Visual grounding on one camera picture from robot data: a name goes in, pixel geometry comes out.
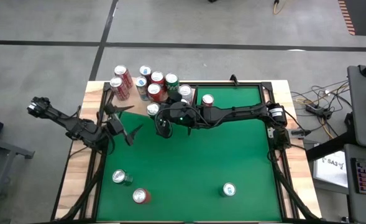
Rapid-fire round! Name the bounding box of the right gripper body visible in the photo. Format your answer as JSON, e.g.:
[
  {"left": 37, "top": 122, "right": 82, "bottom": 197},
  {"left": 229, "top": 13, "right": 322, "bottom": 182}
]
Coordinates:
[{"left": 160, "top": 92, "right": 204, "bottom": 128}]

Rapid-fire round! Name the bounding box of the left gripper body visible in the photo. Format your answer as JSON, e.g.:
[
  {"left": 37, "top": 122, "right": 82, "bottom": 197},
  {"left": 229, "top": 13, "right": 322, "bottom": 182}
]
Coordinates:
[{"left": 103, "top": 104, "right": 134, "bottom": 147}]

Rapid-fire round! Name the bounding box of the red Coca-Cola can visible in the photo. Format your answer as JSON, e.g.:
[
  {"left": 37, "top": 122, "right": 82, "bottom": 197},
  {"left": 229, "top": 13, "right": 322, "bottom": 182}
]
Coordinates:
[
  {"left": 201, "top": 93, "right": 215, "bottom": 108},
  {"left": 109, "top": 77, "right": 130, "bottom": 102},
  {"left": 113, "top": 64, "right": 134, "bottom": 90}
]

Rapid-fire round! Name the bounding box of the green Sprite can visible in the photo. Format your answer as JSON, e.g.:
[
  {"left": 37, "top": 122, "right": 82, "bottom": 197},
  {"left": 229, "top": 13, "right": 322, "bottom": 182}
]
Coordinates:
[
  {"left": 146, "top": 102, "right": 161, "bottom": 121},
  {"left": 164, "top": 72, "right": 180, "bottom": 96},
  {"left": 111, "top": 169, "right": 133, "bottom": 187}
]

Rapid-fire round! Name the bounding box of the blue silver Red Bull can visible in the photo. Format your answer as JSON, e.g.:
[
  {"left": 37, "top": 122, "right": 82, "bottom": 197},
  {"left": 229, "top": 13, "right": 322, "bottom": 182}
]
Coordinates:
[
  {"left": 222, "top": 182, "right": 237, "bottom": 198},
  {"left": 134, "top": 76, "right": 150, "bottom": 102},
  {"left": 138, "top": 65, "right": 153, "bottom": 80}
]

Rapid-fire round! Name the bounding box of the red soda can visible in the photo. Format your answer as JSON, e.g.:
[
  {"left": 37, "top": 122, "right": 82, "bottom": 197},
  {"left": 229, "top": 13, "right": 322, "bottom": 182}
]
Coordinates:
[
  {"left": 132, "top": 187, "right": 152, "bottom": 205},
  {"left": 147, "top": 83, "right": 168, "bottom": 103},
  {"left": 150, "top": 70, "right": 167, "bottom": 86}
]

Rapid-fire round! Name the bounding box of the green table mat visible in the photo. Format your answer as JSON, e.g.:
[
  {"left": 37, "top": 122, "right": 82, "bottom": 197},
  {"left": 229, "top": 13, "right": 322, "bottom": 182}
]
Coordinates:
[{"left": 96, "top": 82, "right": 283, "bottom": 222}]

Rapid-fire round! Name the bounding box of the grey metal cart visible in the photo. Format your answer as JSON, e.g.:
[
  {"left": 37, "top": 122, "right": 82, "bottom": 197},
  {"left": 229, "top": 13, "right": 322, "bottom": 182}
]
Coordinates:
[{"left": 0, "top": 133, "right": 35, "bottom": 224}]

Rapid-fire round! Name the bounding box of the black power strip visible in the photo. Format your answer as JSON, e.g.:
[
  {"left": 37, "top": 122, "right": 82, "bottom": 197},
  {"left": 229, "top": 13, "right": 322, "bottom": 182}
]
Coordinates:
[{"left": 305, "top": 104, "right": 332, "bottom": 121}]

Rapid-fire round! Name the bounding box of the white paper sign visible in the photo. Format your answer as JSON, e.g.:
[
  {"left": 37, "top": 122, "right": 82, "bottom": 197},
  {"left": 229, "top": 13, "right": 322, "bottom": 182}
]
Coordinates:
[{"left": 312, "top": 151, "right": 349, "bottom": 189}]

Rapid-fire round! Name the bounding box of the grey desk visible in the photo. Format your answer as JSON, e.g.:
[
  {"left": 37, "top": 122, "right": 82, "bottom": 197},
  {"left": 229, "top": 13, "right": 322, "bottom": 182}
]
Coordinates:
[
  {"left": 343, "top": 143, "right": 366, "bottom": 224},
  {"left": 346, "top": 64, "right": 366, "bottom": 150}
]

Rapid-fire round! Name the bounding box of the wooden shelf black metal frame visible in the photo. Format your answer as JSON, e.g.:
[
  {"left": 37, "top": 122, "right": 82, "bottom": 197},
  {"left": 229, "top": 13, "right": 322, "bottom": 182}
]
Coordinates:
[{"left": 103, "top": 72, "right": 199, "bottom": 136}]

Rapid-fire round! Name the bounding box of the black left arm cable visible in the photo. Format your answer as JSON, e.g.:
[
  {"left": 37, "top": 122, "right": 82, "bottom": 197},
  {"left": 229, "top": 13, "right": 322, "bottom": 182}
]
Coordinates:
[{"left": 95, "top": 111, "right": 117, "bottom": 156}]

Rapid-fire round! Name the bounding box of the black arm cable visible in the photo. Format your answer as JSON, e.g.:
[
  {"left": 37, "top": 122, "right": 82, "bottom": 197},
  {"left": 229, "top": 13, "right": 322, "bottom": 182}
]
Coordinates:
[
  {"left": 95, "top": 111, "right": 117, "bottom": 156},
  {"left": 154, "top": 105, "right": 208, "bottom": 139}
]

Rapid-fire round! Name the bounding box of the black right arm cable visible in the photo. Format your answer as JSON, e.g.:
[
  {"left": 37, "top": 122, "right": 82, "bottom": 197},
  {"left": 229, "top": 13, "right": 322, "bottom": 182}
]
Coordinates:
[{"left": 154, "top": 105, "right": 208, "bottom": 139}]

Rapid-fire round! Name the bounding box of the black metal rig frame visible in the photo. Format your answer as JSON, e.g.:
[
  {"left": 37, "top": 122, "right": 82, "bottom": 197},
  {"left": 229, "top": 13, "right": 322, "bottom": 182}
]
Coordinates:
[{"left": 50, "top": 80, "right": 322, "bottom": 224}]

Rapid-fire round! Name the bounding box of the black floor cable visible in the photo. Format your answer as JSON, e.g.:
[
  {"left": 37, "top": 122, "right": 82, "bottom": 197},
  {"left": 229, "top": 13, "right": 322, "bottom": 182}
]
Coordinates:
[{"left": 290, "top": 79, "right": 350, "bottom": 108}]

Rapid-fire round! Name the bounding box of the yellow floor cable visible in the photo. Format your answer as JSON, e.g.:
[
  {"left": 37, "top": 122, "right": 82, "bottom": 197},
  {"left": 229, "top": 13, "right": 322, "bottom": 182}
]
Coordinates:
[{"left": 294, "top": 96, "right": 334, "bottom": 139}]

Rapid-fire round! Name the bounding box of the yellow black cable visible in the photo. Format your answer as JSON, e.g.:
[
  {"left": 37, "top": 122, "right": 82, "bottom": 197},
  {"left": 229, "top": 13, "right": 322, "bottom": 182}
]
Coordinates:
[{"left": 272, "top": 0, "right": 288, "bottom": 16}]

